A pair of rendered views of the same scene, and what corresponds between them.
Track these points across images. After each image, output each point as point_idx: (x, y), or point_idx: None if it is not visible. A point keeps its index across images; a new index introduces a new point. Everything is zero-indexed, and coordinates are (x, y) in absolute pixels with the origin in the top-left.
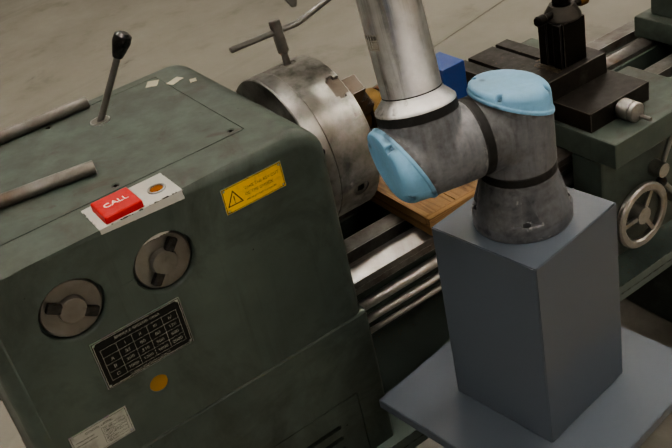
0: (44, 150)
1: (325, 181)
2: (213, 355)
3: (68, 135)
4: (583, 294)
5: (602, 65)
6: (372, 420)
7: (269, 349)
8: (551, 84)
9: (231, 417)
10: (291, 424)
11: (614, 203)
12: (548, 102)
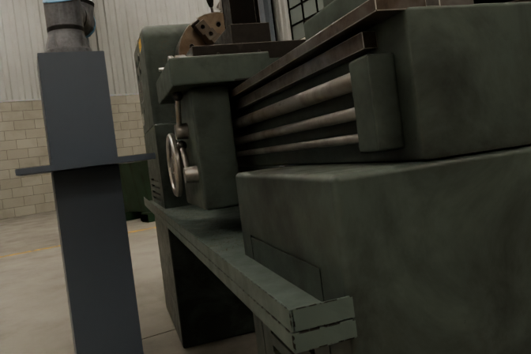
0: None
1: (144, 50)
2: (145, 110)
3: None
4: (41, 94)
5: (229, 36)
6: (161, 190)
7: (148, 119)
8: (215, 43)
9: (149, 141)
10: (154, 162)
11: (37, 53)
12: None
